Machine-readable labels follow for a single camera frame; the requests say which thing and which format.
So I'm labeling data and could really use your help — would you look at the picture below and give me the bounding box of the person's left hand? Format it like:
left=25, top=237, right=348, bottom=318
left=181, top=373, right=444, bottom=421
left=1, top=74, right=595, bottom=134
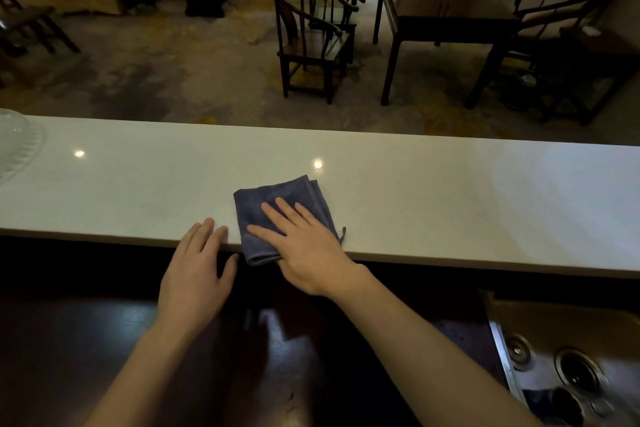
left=157, top=217, right=240, bottom=338

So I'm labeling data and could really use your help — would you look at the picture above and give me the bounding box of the person's right hand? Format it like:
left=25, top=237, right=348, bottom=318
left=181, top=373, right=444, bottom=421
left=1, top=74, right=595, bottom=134
left=246, top=197, right=371, bottom=298

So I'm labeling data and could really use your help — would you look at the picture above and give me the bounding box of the grey cloth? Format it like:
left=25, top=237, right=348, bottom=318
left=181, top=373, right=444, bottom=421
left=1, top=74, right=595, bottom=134
left=233, top=174, right=347, bottom=268

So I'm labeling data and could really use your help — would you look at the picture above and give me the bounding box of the person's left forearm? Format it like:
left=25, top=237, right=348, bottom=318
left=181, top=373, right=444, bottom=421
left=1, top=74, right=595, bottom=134
left=85, top=316, right=216, bottom=427

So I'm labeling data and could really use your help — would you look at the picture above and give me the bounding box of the person's right forearm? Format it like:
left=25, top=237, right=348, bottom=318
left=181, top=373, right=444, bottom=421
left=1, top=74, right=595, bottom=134
left=339, top=266, right=543, bottom=427

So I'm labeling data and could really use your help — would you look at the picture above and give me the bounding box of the small round sink plug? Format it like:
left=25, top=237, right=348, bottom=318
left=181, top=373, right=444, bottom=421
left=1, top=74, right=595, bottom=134
left=505, top=332, right=536, bottom=372

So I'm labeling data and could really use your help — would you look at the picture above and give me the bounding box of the clear glass dish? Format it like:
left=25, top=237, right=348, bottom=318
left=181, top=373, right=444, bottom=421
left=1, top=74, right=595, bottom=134
left=0, top=107, right=47, bottom=187

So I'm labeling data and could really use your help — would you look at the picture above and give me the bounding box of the stainless steel sink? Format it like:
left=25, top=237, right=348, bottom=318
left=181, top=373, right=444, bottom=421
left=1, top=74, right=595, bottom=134
left=482, top=291, right=640, bottom=427

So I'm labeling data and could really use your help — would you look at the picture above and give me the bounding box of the round sink drain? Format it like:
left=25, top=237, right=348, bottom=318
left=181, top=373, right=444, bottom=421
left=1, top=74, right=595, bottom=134
left=553, top=347, right=609, bottom=395

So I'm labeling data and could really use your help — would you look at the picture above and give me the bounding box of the metal cup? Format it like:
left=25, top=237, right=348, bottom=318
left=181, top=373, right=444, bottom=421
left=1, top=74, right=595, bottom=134
left=525, top=386, right=616, bottom=427

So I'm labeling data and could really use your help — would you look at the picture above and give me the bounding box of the dark wooden stool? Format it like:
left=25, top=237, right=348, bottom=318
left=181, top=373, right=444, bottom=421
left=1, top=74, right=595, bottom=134
left=0, top=0, right=82, bottom=57

